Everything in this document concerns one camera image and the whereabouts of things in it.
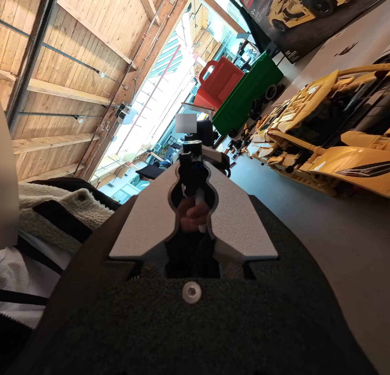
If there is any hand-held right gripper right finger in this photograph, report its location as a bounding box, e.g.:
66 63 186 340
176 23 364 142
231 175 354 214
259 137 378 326
204 161 279 268

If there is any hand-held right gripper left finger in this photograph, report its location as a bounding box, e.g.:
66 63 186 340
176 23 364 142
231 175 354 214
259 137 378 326
109 161 184 269

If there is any black brick assembly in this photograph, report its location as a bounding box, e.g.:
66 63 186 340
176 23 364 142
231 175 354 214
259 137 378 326
178 140 204 198

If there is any grey desk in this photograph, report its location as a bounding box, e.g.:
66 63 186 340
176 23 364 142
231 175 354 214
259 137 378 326
225 0 390 363

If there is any black background table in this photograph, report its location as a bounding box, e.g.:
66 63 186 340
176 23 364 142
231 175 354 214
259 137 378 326
135 165 162 181

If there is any pile of yellow black pieces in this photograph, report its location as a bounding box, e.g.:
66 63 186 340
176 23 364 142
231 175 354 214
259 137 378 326
225 122 262 160

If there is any red plastic carry case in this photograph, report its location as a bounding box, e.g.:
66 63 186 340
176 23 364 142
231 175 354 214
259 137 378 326
193 56 246 110

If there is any green plastic bin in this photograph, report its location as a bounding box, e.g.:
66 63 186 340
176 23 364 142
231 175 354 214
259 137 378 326
212 52 284 137

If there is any white ceiling device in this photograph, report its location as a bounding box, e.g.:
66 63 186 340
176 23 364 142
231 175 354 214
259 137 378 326
116 104 133 125

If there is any black fleece-lined jacket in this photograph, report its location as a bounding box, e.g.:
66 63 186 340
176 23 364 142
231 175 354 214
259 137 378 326
17 177 122 259

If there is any yellow brick car model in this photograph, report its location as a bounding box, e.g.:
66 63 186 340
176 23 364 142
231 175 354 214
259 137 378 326
247 64 390 198

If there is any black monitor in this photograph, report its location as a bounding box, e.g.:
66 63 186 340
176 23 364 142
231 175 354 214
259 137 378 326
241 7 278 58

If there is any light grey hoodie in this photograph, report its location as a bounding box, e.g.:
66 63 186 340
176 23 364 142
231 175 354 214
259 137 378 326
0 229 70 330

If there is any open instruction booklet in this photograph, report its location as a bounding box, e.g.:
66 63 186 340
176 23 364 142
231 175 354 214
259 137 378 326
273 24 390 107

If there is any brick set box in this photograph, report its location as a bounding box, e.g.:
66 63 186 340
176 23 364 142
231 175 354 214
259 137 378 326
239 0 390 64

